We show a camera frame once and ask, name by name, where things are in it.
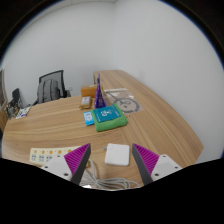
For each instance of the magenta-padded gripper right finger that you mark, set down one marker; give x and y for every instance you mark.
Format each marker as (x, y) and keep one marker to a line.
(163, 166)

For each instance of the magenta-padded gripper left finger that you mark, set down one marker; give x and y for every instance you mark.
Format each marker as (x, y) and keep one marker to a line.
(60, 166)

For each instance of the white charger block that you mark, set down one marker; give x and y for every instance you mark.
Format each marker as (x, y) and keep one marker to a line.
(117, 155)

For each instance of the cream power strip orange switches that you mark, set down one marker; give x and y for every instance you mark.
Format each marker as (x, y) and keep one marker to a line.
(43, 155)

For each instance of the small blue packet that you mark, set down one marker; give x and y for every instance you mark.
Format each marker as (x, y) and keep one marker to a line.
(89, 118)

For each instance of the green folded cloth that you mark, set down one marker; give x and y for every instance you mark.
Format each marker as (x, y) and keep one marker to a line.
(110, 125)

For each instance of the green white leaflet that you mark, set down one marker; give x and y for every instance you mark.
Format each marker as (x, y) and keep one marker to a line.
(23, 112)

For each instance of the teal printed booklet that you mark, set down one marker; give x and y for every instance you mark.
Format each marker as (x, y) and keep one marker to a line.
(106, 114)

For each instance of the clear plastic bag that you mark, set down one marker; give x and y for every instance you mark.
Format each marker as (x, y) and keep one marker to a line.
(125, 101)

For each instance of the dark printed boxes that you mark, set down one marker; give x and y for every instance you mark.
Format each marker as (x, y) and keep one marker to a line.
(11, 108)

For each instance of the grey backpack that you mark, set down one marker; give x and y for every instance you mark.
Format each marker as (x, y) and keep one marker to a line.
(48, 91)

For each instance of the orange-brown cardboard box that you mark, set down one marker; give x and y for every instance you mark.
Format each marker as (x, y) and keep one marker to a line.
(88, 91)

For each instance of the black mesh office chair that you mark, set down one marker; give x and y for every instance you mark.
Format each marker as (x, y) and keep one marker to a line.
(56, 76)

